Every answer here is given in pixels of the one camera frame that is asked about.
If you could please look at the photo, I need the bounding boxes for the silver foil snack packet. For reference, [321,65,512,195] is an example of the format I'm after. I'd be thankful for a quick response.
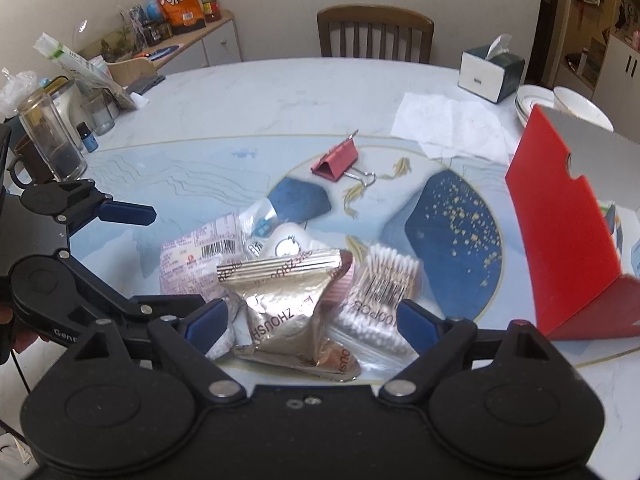
[217,248,361,382]

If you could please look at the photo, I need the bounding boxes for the cotton swab pack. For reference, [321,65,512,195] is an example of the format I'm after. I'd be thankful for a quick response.
[332,244,421,358]

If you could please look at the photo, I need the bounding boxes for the red cardboard box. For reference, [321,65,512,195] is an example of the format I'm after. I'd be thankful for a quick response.
[506,106,639,340]

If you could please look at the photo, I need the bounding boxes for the red lid jar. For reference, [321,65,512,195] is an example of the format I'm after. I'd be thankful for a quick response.
[201,0,222,23]

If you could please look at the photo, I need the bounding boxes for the white wall cabinet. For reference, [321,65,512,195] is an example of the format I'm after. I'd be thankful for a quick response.
[541,0,640,134]

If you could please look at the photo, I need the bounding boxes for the clear barcode plastic bag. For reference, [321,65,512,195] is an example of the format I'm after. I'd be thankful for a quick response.
[158,196,279,361]

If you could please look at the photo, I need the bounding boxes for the white green tall package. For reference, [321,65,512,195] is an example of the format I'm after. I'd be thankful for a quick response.
[34,32,137,110]

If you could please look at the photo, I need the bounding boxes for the dark brown mug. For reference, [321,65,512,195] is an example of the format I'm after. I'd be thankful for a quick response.
[8,134,54,190]

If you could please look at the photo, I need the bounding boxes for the pink ribbed tray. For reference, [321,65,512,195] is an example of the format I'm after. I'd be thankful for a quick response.
[321,260,356,308]

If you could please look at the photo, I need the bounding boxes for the brown wooden chair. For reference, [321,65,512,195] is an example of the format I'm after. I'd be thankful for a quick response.
[317,4,435,64]

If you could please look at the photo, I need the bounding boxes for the orange snack bag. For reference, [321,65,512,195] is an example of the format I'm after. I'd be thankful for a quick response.
[156,0,206,35]

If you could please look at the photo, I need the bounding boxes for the small blue dropper bottle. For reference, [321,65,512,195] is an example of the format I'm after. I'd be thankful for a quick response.
[76,122,99,153]

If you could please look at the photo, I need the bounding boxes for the pink binder clip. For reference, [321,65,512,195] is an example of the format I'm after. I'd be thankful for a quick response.
[310,130,378,188]

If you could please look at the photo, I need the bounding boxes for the white green tissue box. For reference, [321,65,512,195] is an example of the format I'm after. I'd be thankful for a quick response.
[458,34,525,104]

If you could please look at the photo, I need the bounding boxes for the glass jar with dark contents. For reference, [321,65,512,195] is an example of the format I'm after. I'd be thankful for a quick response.
[17,89,87,181]

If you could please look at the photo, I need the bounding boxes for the white round pouch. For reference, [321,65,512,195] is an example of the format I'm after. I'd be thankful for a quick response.
[259,222,328,258]

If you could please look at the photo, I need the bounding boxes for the white paper napkin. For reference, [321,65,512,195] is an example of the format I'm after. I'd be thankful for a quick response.
[390,93,516,166]

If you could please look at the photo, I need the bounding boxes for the white wooden sideboard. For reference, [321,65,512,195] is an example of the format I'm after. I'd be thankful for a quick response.
[105,9,243,84]

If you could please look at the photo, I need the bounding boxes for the small drinking glass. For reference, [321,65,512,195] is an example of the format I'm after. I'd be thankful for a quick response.
[84,90,115,136]

